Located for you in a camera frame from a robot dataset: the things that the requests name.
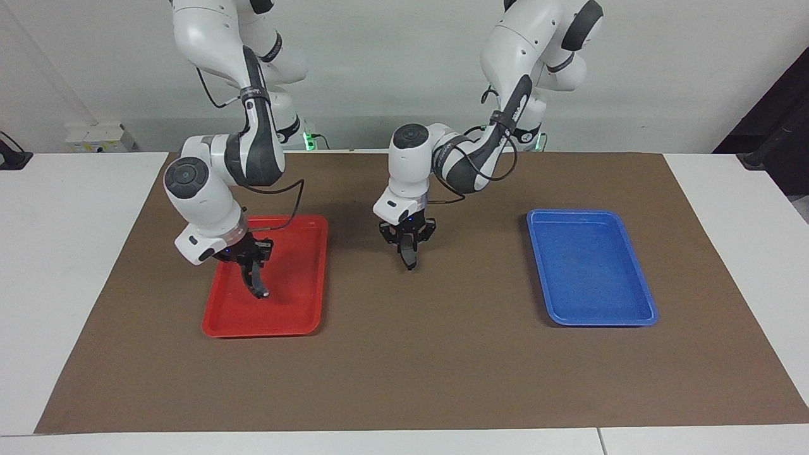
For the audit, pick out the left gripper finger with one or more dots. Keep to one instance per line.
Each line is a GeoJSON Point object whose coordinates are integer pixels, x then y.
{"type": "Point", "coordinates": [389, 234]}
{"type": "Point", "coordinates": [426, 230]}

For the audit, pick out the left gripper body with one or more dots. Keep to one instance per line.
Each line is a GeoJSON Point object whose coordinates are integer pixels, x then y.
{"type": "Point", "coordinates": [395, 208]}

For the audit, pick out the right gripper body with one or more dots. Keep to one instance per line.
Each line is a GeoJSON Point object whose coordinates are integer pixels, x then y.
{"type": "Point", "coordinates": [193, 248]}

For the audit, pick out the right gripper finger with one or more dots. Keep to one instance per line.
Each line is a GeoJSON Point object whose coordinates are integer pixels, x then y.
{"type": "Point", "coordinates": [262, 248]}
{"type": "Point", "coordinates": [235, 256]}

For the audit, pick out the dark brake pad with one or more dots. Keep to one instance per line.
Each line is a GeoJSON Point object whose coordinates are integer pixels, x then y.
{"type": "Point", "coordinates": [408, 253]}

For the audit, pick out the curved brake shoe white web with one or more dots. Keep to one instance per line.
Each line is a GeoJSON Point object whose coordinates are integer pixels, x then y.
{"type": "Point", "coordinates": [256, 284]}

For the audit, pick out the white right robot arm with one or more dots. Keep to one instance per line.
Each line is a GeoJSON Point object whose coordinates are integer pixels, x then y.
{"type": "Point", "coordinates": [202, 196]}

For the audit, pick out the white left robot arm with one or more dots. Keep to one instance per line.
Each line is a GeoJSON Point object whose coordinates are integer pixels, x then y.
{"type": "Point", "coordinates": [411, 158]}

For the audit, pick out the red plastic tray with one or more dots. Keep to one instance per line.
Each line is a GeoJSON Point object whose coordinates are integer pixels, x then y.
{"type": "Point", "coordinates": [291, 297]}

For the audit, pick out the brown table mat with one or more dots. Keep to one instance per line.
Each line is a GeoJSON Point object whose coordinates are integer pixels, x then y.
{"type": "Point", "coordinates": [442, 354]}

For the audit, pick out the blue plastic tray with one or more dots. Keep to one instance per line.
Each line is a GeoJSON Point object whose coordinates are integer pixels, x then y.
{"type": "Point", "coordinates": [588, 272]}

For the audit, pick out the black clamp on table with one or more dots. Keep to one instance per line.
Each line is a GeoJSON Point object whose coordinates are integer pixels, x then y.
{"type": "Point", "coordinates": [12, 158]}

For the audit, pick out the black equipment stand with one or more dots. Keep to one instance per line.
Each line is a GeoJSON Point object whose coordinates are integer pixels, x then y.
{"type": "Point", "coordinates": [777, 126]}

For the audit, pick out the white wall socket box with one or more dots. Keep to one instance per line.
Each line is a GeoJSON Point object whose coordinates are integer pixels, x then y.
{"type": "Point", "coordinates": [98, 138]}

